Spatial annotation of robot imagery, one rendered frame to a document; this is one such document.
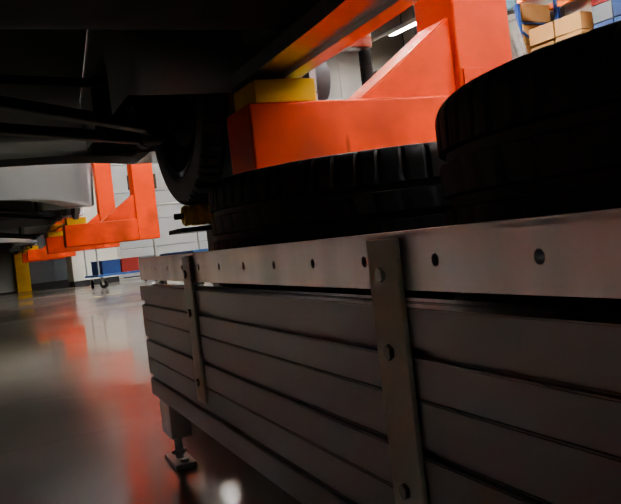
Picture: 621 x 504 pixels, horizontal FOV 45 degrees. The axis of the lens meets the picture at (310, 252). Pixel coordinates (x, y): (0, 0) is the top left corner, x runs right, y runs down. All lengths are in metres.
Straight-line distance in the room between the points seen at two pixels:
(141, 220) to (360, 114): 4.21
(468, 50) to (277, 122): 0.51
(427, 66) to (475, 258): 1.34
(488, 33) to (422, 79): 0.21
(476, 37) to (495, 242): 1.43
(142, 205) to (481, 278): 5.35
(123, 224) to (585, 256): 5.41
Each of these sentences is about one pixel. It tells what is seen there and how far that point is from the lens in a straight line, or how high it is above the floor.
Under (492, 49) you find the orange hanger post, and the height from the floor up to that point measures 0.78.
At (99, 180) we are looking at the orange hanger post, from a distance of 7.69.
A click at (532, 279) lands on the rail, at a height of 0.36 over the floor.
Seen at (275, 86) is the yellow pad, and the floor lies 0.71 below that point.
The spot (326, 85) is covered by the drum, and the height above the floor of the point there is 0.83.
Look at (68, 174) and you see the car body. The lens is 4.60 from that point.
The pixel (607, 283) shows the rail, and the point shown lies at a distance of 0.38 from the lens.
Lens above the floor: 0.39
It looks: 1 degrees down
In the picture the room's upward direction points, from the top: 7 degrees counter-clockwise
